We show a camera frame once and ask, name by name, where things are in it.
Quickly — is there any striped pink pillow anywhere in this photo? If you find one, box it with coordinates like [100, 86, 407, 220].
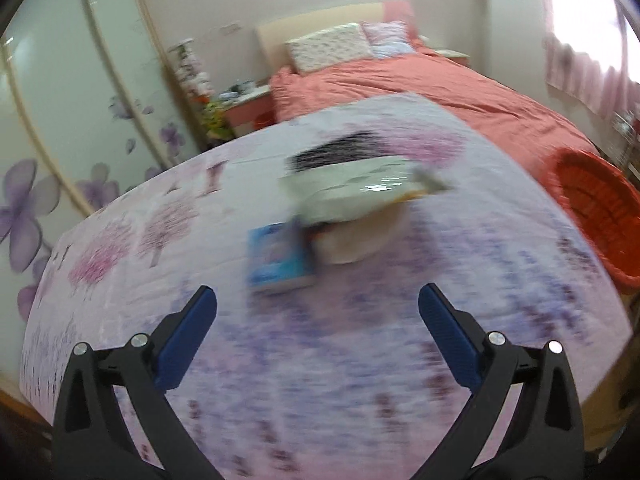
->
[361, 21, 416, 60]

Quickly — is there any pink curtain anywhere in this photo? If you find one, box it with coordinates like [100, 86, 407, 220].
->
[544, 0, 639, 119]

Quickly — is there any black polka dot hairbrush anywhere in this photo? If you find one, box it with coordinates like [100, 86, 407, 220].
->
[286, 131, 388, 172]

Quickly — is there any red paper cup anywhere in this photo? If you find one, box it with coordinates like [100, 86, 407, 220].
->
[311, 203, 410, 266]

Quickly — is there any bed with coral duvet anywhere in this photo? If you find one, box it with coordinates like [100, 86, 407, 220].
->
[269, 46, 599, 187]

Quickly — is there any floral pink purple tablecloth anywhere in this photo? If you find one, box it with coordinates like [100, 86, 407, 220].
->
[20, 94, 631, 479]

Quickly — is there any nightstand right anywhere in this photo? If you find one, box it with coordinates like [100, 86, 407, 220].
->
[435, 49, 471, 67]

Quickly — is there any pink nightstand left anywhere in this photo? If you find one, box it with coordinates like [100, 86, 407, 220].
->
[219, 84, 273, 138]

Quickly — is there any cream pink headboard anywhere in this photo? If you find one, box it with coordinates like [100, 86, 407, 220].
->
[256, 0, 419, 73]

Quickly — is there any red laundry basket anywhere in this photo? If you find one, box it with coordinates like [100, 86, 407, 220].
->
[541, 148, 639, 295]

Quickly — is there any floral white pillow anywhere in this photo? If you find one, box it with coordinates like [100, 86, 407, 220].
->
[285, 23, 373, 75]

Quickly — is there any floral sliding wardrobe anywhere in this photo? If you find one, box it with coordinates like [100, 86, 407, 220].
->
[0, 0, 204, 326]

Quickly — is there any silver snack bag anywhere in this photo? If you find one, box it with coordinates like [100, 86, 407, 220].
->
[281, 156, 451, 226]

